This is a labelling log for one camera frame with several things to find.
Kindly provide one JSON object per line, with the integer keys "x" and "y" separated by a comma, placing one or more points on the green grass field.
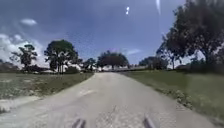
{"x": 40, "y": 83}

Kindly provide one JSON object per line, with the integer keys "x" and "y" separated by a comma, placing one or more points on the large tall tree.
{"x": 200, "y": 30}

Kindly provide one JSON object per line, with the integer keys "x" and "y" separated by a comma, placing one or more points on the green grass slope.
{"x": 186, "y": 86}

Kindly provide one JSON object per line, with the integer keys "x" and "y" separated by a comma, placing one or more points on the pale concrete path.
{"x": 106, "y": 96}

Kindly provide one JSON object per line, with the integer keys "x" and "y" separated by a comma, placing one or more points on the small sparse tree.
{"x": 26, "y": 55}

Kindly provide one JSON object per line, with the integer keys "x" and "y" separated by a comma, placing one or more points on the broad round-crowned tree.
{"x": 60, "y": 51}

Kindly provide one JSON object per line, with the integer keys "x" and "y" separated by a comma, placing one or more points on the robot's own part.
{"x": 79, "y": 124}
{"x": 149, "y": 123}

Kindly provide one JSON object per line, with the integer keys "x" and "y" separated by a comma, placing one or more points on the small dark tree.
{"x": 89, "y": 62}

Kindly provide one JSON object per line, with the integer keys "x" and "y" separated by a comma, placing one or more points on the wide dark tree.
{"x": 112, "y": 59}

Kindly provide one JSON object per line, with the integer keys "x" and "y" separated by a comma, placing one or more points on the low dark tree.
{"x": 151, "y": 62}

